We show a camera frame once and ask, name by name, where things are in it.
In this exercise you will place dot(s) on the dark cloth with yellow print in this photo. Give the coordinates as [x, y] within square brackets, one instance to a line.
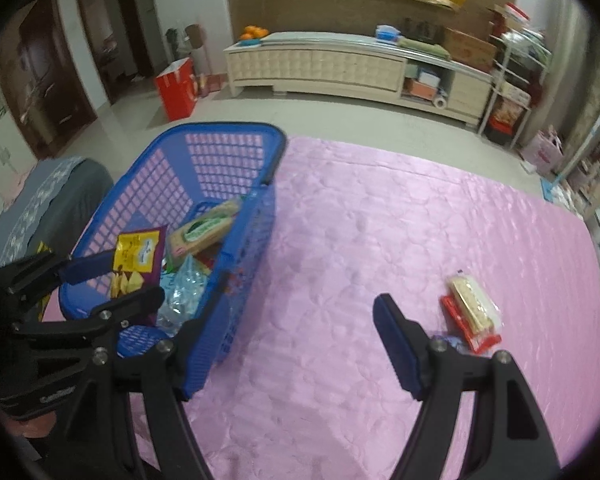
[42, 250]

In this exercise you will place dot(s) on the green biscuit packet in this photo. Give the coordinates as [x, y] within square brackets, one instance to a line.
[202, 232]

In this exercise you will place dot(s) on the blue mop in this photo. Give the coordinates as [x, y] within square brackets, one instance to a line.
[548, 189]

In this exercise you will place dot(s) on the grey patterned cloth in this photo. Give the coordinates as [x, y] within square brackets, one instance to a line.
[45, 200]

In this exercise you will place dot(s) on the pink quilted blanket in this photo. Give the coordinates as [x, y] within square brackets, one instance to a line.
[355, 235]

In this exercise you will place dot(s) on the clear cracker packet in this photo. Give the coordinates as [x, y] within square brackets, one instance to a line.
[472, 302]

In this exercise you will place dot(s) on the white paper roll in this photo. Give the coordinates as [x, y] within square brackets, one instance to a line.
[440, 101]

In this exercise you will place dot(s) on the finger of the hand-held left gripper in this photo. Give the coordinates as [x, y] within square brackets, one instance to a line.
[87, 267]
[130, 307]

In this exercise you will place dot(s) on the blue plate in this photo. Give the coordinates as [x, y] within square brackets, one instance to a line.
[249, 42]

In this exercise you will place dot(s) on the blue tissue pack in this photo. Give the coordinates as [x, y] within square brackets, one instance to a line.
[387, 33]

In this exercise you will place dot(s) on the clear bag of blue candies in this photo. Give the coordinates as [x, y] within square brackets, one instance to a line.
[185, 290]

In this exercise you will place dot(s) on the heap of oranges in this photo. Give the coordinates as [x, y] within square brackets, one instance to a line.
[254, 32]

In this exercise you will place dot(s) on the green cushion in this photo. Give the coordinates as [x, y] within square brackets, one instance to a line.
[425, 47]

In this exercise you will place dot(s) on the white shelf rack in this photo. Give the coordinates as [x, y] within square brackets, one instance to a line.
[517, 75]

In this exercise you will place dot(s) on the cream tufted tv cabinet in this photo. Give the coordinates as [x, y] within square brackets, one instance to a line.
[320, 67]

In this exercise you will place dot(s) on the brown cardboard box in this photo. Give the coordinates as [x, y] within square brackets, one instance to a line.
[470, 50]

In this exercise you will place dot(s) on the dark wooden door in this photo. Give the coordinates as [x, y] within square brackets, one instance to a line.
[45, 85]

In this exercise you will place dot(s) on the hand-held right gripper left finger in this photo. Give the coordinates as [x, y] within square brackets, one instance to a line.
[172, 350]

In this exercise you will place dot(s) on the red paper bag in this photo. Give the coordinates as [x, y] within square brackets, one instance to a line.
[175, 90]

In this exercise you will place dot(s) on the pink bag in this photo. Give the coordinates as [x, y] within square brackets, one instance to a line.
[544, 152]

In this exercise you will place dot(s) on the blue plastic basket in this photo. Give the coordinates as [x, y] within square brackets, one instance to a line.
[220, 127]

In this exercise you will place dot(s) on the round brown disc on stand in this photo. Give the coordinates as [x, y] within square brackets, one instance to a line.
[196, 35]

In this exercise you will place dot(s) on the black router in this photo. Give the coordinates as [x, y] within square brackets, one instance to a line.
[422, 30]

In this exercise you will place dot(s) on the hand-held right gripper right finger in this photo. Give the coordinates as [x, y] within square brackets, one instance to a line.
[400, 350]

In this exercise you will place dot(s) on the orange box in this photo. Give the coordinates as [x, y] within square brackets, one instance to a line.
[422, 90]

